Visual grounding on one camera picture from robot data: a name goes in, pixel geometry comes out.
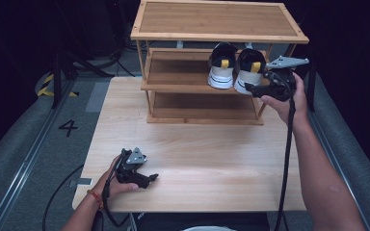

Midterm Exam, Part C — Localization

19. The person's left hand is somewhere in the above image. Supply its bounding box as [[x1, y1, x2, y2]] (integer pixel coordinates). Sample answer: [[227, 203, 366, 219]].
[[92, 155, 140, 198]]

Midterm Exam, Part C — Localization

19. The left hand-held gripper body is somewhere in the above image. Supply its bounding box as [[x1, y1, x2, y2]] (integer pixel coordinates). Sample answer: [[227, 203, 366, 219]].
[[115, 147, 148, 187]]

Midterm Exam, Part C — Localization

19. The black metal stand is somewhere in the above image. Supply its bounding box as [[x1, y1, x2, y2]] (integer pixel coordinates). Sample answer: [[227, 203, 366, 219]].
[[51, 51, 115, 109]]

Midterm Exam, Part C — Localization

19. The wooden shoe rack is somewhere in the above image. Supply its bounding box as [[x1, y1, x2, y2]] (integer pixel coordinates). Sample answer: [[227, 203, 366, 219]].
[[130, 0, 310, 126]]

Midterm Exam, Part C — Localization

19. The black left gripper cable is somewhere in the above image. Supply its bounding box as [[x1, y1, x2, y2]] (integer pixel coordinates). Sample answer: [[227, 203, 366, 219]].
[[101, 153, 133, 228]]

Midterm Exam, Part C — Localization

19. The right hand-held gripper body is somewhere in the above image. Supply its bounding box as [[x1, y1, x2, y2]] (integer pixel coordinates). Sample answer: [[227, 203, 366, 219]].
[[253, 56, 310, 103]]

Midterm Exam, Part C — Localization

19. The red bracelet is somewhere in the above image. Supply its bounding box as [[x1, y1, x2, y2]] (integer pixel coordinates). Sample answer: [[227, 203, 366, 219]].
[[86, 189, 105, 210]]

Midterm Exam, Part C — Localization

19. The white and black sneaker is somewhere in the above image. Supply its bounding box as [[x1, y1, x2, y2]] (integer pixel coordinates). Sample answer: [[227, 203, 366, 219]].
[[233, 47, 268, 96], [207, 41, 239, 90]]

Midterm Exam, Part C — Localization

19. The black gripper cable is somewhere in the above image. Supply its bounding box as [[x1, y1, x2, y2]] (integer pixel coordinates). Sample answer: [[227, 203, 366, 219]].
[[273, 95, 298, 231], [101, 153, 133, 228]]

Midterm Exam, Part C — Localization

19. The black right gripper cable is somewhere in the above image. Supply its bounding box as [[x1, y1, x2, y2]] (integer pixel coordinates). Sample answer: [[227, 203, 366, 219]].
[[273, 95, 298, 231]]

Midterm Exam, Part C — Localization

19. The metal floor rail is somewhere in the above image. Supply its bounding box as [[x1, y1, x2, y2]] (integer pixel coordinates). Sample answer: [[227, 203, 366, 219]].
[[307, 109, 370, 231], [0, 80, 78, 231]]

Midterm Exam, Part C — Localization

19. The person's right hand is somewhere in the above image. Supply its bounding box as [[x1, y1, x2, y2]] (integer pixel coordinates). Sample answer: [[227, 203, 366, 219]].
[[259, 72, 309, 127]]

